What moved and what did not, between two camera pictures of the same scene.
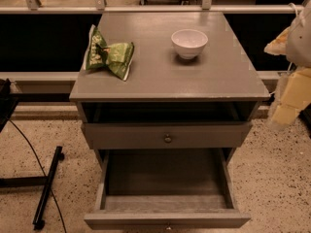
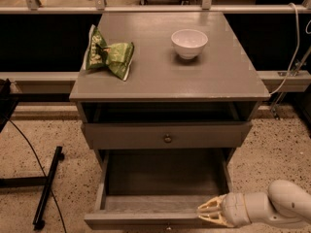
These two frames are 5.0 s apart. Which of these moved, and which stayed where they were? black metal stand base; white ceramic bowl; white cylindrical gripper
Moved: white cylindrical gripper
Stayed: black metal stand base; white ceramic bowl
